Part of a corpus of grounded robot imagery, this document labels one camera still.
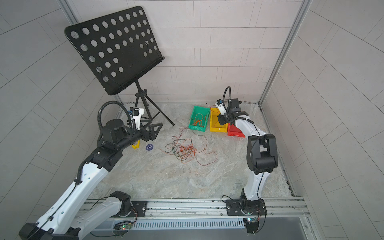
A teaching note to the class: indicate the green plastic bin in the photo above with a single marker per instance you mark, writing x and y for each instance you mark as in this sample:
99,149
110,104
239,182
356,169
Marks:
199,119

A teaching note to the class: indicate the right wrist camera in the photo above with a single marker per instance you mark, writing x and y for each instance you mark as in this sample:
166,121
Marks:
220,105

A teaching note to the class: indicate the yellow triangular plastic block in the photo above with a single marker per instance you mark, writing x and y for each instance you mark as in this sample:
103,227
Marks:
136,145

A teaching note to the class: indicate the aluminium mounting rail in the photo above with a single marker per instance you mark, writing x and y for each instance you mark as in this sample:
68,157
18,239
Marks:
158,209

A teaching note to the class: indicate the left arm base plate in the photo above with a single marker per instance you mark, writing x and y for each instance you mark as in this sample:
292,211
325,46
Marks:
133,209

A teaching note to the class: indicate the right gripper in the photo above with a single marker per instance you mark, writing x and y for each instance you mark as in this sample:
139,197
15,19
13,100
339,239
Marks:
223,121

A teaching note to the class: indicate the purple round token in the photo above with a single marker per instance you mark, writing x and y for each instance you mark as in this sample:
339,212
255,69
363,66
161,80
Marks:
149,147

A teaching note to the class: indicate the right green circuit board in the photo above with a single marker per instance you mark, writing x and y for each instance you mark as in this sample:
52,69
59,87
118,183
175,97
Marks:
251,225

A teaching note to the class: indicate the yellow plastic bin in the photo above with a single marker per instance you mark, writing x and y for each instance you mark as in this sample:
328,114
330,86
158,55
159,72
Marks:
215,126

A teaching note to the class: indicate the black perforated music stand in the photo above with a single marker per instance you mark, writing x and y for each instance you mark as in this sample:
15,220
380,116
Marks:
119,49

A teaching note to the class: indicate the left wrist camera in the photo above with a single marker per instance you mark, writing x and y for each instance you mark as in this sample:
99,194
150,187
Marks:
136,116

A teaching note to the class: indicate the green circuit board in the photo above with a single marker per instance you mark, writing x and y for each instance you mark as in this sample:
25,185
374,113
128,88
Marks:
124,226
251,225

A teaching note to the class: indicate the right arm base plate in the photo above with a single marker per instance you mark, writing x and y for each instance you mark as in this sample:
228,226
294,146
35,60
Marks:
246,208

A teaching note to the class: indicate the red plastic bin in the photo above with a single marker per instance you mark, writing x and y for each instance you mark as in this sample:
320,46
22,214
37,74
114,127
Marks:
233,131

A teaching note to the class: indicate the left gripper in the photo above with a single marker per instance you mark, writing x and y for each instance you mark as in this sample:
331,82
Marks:
150,136

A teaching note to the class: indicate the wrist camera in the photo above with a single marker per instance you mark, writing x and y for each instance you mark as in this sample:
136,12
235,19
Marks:
136,116
220,105

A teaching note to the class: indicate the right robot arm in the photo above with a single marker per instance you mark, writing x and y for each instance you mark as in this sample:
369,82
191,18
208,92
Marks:
261,156

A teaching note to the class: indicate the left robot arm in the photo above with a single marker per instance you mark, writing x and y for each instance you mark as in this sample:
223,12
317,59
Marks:
60,221

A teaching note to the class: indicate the left green circuit board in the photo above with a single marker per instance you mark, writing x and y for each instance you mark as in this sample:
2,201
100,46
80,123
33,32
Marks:
124,226

